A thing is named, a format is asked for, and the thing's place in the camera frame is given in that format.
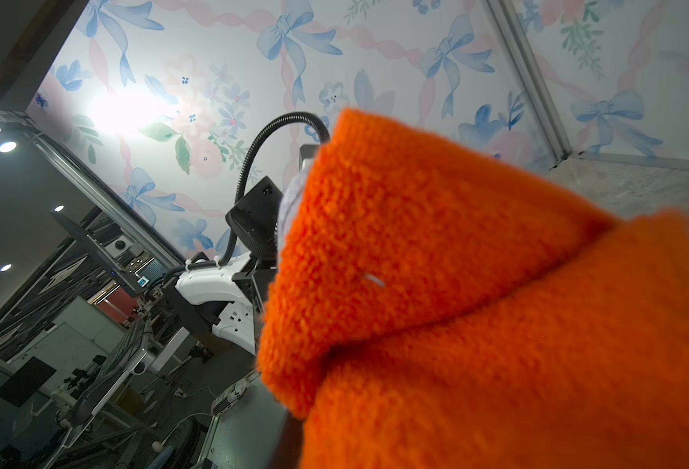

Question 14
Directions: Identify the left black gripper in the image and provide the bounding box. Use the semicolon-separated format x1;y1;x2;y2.
225;177;283;261

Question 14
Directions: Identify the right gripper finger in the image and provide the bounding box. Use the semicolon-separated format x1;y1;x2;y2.
266;412;303;469

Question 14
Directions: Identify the orange microfiber cloth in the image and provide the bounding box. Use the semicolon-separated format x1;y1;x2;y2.
258;109;689;468

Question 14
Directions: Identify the purple eyeglass case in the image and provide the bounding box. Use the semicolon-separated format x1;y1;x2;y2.
276;166;311;254

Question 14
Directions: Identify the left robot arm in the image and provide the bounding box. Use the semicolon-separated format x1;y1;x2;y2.
164;177;282;356

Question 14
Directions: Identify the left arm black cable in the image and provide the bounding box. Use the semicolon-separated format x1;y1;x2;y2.
161;110;332;279

